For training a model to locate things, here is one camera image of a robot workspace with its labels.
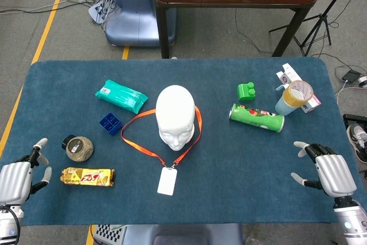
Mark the round brown jar black lid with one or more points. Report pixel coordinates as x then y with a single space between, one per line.
78 149

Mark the dark blue table mat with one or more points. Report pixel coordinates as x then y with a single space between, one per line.
71 84

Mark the teal wet wipes pack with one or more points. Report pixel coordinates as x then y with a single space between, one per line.
120 95

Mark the white power adapter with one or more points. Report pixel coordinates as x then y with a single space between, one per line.
363 81

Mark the grey blue robot torso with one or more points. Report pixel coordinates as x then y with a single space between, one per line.
183 233

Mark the brown packing tape roll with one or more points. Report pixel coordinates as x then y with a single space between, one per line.
288 95

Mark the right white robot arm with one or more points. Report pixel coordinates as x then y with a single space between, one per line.
348 222

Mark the light blue cup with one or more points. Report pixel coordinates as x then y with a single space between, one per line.
285 107

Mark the black white checkerboard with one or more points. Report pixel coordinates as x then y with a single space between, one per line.
107 233

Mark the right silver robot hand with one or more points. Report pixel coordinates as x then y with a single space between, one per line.
337 176

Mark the black phone on charger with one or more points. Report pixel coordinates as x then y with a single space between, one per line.
351 76

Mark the white pink carton box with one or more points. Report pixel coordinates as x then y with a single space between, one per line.
289 73

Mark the white power strip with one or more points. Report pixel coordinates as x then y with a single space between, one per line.
97 12

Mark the grey black sneaker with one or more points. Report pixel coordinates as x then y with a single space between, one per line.
357 139

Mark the blue plastic grid box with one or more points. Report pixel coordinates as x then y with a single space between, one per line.
117 130

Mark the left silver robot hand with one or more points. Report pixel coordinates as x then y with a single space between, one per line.
14 182

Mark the gold yellow biscuit packet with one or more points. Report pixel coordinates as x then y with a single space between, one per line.
86 176

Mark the green toy building block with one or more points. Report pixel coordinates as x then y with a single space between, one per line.
243 93

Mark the black crate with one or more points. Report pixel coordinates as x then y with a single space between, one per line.
352 118

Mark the white foam mannequin head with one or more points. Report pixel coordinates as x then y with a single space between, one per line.
175 107

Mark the blue grey machine base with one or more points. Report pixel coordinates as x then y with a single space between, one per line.
134 21

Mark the green chips can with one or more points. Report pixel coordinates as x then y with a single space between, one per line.
258 117

